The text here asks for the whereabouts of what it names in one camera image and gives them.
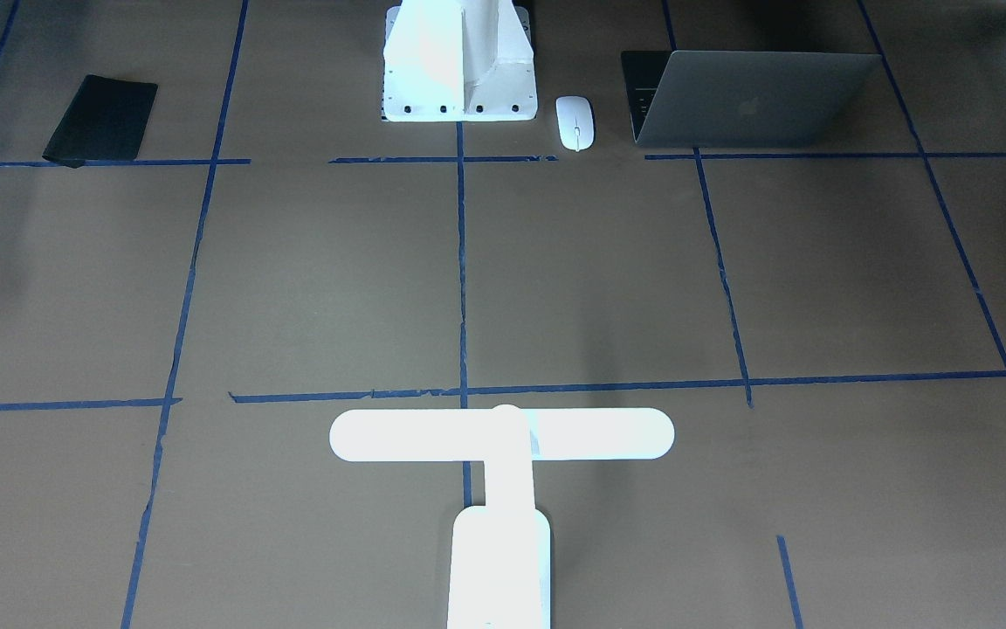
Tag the white desk lamp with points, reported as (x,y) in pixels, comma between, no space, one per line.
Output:
(501,551)

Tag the white wireless mouse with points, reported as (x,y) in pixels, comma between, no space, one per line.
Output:
(575,122)

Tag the black mouse pad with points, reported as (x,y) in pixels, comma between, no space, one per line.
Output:
(105,121)

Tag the grey laptop computer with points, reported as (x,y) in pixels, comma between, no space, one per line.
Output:
(738,99)

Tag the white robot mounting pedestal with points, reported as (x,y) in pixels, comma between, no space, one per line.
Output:
(456,61)

